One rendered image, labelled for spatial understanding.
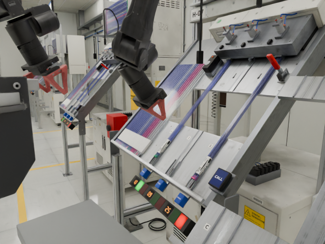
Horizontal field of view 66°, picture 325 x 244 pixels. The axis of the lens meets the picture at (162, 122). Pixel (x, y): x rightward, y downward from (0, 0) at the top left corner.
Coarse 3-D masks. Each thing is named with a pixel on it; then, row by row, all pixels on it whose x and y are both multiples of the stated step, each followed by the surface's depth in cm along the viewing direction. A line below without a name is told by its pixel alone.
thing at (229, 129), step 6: (276, 60) 82; (270, 72) 80; (264, 78) 80; (258, 84) 80; (264, 84) 80; (258, 90) 79; (252, 96) 78; (246, 102) 78; (246, 108) 77; (240, 114) 76; (234, 120) 76; (228, 126) 76; (234, 126) 76; (228, 132) 75; (222, 138) 74; (216, 144) 74; (216, 150) 73; (210, 156) 73; (198, 174) 71
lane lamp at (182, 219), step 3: (180, 216) 68; (183, 216) 68; (177, 219) 68; (180, 219) 68; (183, 219) 67; (186, 219) 66; (177, 222) 68; (180, 222) 67; (183, 222) 66; (177, 225) 67; (180, 225) 66; (180, 228) 66
